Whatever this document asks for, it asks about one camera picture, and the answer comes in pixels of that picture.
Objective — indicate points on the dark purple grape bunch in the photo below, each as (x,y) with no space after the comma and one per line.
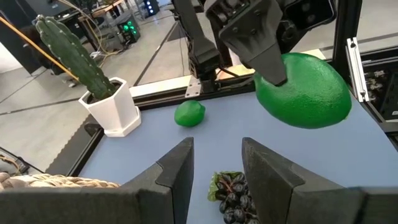
(236,199)

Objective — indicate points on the silver aluminium rail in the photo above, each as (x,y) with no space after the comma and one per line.
(357,68)

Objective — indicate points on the black floor mat striped edges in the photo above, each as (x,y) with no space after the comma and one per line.
(68,149)

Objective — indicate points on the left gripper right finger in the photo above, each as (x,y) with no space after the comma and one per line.
(295,199)

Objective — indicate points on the black vertical frame post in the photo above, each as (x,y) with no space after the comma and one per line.
(346,31)

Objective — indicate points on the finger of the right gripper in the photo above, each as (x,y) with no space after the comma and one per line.
(258,46)

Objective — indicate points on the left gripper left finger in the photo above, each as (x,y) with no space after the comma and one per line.
(149,199)

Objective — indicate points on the black table corner bracket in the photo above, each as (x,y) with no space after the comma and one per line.
(90,128)

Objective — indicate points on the silver metal bracket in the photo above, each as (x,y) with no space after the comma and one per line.
(193,87)

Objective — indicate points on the black computer green lights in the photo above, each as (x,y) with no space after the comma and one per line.
(129,29)

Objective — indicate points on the person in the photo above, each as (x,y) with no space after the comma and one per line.
(37,53)

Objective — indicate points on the large green lime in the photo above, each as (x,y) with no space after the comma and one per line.
(308,93)

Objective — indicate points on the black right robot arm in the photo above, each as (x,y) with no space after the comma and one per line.
(202,53)

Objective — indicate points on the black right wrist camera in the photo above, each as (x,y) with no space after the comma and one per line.
(309,12)

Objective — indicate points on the wooden table side board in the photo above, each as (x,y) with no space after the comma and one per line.
(161,85)

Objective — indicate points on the green cactus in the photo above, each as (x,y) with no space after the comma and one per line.
(74,59)

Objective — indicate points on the wooden desk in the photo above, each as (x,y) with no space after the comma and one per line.
(102,11)

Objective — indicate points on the black device blue lights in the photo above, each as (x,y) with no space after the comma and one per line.
(151,7)

